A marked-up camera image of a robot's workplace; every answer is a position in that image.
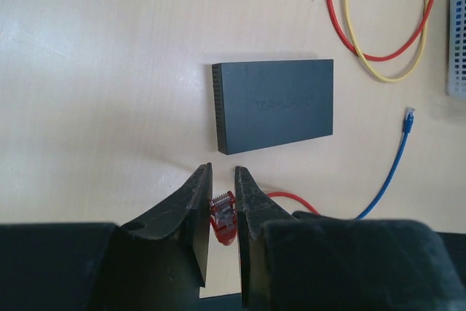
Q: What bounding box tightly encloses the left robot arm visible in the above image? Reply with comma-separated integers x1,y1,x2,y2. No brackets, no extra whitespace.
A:
1,164,465,310

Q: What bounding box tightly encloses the orange-red ethernet cable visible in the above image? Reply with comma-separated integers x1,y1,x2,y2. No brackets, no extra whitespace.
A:
208,189,321,247

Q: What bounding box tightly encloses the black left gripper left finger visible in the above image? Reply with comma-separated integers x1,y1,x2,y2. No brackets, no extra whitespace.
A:
1,164,213,310

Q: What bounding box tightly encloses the yellow ethernet cable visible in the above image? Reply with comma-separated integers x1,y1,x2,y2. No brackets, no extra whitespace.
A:
343,0,441,83

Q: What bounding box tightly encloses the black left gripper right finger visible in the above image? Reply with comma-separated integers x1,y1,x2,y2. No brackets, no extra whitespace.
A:
234,166,465,310

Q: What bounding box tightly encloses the white plastic wire bin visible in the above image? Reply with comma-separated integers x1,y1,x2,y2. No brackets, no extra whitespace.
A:
447,0,466,101

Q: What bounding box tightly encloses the red ethernet cable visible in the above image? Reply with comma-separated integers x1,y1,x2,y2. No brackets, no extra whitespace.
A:
323,0,449,62

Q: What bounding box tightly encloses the long black network switch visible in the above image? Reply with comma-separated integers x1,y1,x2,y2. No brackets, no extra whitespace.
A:
212,59,334,155

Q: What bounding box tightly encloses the blue ethernet cable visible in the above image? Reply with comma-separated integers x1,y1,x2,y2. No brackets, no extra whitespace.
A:
355,106,416,221

